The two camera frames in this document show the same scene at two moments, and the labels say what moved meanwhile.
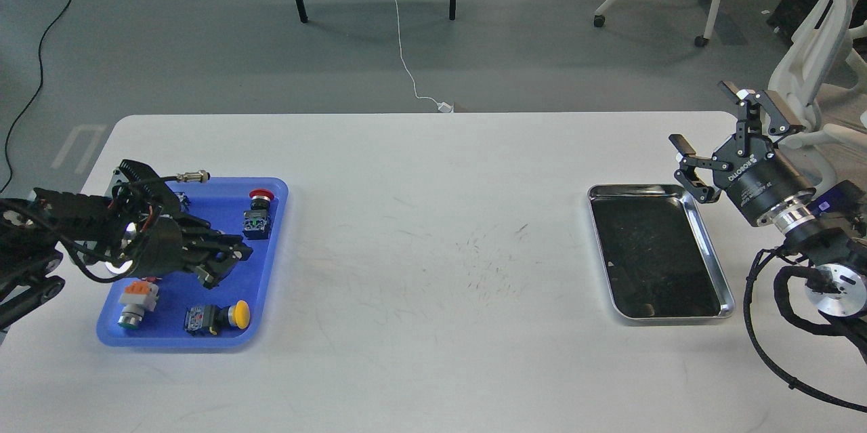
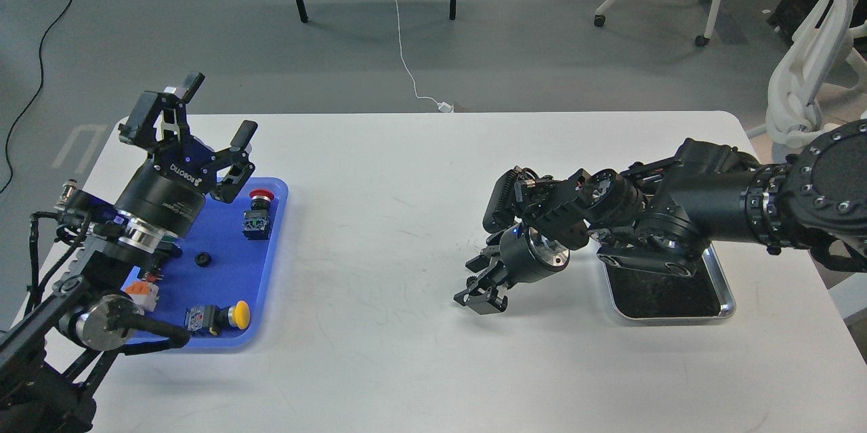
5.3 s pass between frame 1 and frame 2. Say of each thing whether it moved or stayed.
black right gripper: moved
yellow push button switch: stayed
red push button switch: stayed
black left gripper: moved
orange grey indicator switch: stayed
